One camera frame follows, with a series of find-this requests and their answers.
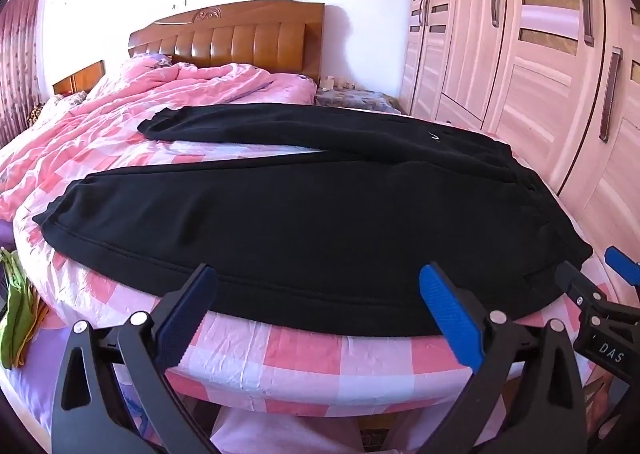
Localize black pants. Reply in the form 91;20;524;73
36;104;592;337

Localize green cloth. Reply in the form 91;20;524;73
1;248;48;370

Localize light wooden wardrobe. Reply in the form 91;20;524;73
400;0;639;258

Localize pink quilt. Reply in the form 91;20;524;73
1;57;317;224

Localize floral nightstand cover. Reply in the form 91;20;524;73
314;88;402;115

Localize maroon patterned curtain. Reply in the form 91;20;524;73
0;0;41;146

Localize brown wooden nightstand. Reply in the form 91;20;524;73
53;60;105;96

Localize brown wooden headboard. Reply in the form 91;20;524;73
128;0;324;81

